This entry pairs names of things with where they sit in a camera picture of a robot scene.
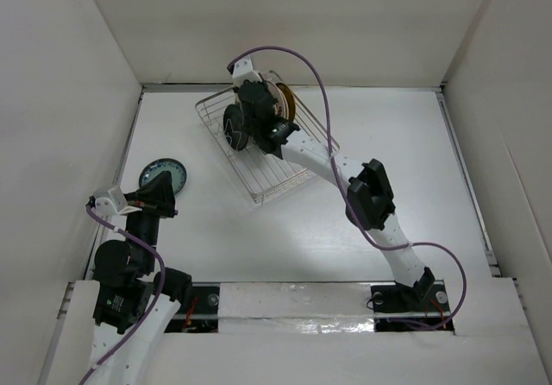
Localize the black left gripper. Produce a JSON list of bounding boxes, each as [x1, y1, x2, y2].
[[120, 168, 179, 271]]

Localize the blue and white plate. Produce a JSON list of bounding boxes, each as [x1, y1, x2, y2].
[[138, 157, 188, 199]]

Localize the glossy black plate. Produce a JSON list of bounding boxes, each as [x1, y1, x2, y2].
[[223, 104, 252, 152]]

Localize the white plate red pattern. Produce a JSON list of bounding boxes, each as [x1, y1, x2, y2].
[[267, 80, 289, 119]]

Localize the yellow patterned plate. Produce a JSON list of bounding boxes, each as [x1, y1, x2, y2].
[[276, 82, 296, 122]]

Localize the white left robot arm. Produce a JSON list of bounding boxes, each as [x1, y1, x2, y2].
[[81, 170, 192, 384]]

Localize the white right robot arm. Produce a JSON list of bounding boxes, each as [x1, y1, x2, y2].
[[223, 79, 435, 313]]

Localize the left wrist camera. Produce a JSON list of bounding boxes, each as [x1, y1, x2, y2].
[[87, 186, 128, 216]]

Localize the silver wire dish rack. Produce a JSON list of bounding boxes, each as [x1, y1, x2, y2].
[[195, 87, 327, 204]]

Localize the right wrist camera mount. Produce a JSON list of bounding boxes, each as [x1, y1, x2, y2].
[[229, 56, 263, 87]]

